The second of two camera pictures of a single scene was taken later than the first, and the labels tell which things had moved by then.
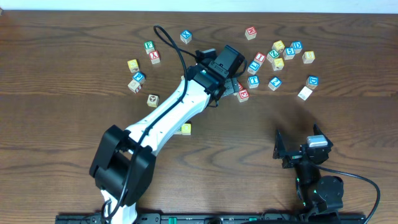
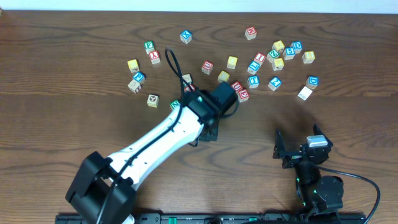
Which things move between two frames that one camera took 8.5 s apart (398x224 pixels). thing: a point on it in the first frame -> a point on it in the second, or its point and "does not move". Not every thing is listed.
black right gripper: (297, 157) does not move
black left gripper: (232, 87) -> (210, 133)
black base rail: (212, 218) does not move
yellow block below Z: (278, 63) does not move
